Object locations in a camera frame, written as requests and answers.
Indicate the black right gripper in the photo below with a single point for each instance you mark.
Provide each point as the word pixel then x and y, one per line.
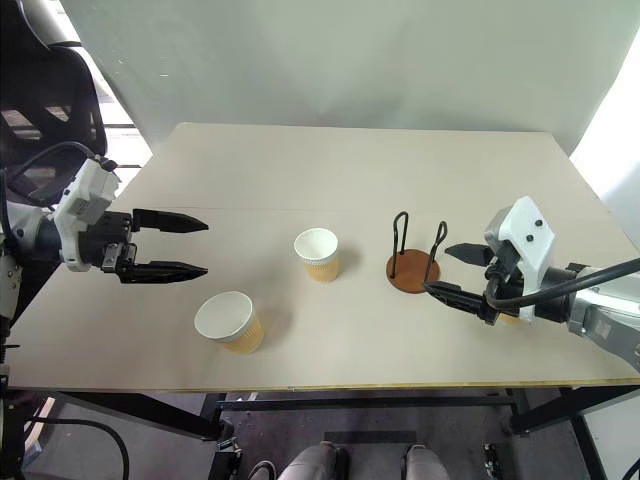
pixel 504 262

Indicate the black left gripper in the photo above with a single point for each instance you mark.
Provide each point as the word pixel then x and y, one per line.
pixel 95 245

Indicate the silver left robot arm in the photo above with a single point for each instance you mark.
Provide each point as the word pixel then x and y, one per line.
pixel 25 227

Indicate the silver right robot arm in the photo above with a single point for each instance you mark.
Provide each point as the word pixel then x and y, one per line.
pixel 600 320

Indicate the orange paper cup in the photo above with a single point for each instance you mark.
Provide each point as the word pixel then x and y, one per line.
pixel 316 255
pixel 225 315

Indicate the grey rounded shape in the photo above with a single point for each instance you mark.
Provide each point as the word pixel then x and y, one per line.
pixel 310 462
pixel 430 462

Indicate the black office chair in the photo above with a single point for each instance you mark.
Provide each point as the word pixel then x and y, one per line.
pixel 45 90

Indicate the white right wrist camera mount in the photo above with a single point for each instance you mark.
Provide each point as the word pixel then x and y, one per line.
pixel 530 235

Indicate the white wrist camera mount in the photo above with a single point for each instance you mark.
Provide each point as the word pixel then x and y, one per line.
pixel 530 235
pixel 82 200

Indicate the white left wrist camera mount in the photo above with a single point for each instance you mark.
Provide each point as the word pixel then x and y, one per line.
pixel 82 200

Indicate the black metal table frame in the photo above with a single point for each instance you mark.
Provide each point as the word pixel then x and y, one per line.
pixel 350 402

